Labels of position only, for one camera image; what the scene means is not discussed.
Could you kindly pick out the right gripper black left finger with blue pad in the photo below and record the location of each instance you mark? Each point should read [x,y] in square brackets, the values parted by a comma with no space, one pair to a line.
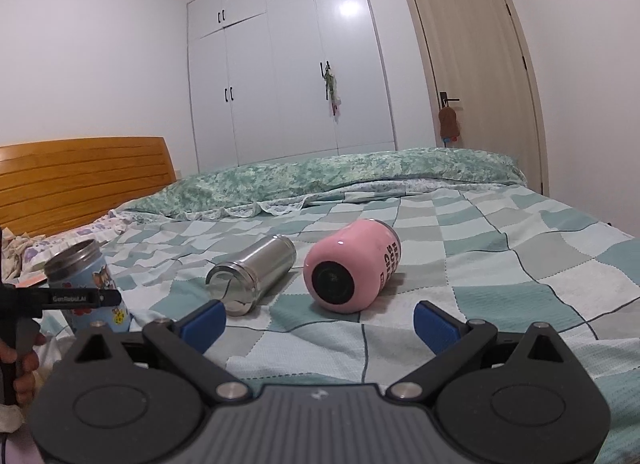
[142,397]

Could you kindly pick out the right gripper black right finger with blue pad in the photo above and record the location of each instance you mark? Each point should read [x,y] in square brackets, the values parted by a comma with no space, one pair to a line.
[500,397]

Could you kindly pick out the blue cartoon cup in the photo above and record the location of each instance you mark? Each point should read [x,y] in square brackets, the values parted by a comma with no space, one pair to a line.
[83,266]

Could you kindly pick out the tall stainless steel cup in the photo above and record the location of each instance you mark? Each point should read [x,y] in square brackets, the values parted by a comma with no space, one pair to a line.
[240,280]

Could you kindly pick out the pink insulated cup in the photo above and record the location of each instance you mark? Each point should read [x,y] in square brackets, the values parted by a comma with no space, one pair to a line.
[345,272]

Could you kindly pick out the person's left hand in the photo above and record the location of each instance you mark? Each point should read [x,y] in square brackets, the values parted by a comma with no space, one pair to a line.
[25,383]

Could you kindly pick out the floral ruffled pillow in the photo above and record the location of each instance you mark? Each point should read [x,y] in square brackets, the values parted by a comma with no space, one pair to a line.
[23,256]

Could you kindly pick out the wooden headboard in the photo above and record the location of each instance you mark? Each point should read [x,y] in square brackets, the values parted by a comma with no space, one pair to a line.
[54,186]

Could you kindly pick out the checkered green bed sheet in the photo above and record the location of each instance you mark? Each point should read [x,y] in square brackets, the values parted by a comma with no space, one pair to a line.
[508,255]

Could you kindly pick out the green floral duvet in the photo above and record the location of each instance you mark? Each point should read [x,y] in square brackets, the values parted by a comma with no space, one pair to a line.
[280,188]

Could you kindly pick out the brown plush toy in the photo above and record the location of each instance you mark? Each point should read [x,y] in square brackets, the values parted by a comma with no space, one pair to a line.
[448,125]

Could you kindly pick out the light wooden door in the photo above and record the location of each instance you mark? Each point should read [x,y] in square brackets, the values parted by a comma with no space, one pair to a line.
[475,50]

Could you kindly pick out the green hanging ornament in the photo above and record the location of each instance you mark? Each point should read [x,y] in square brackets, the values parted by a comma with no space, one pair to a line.
[330,86]

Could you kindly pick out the white wardrobe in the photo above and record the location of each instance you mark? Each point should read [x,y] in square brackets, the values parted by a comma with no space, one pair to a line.
[256,89]

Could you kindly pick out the black door handle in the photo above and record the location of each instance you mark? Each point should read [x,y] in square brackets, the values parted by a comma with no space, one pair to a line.
[445,99]

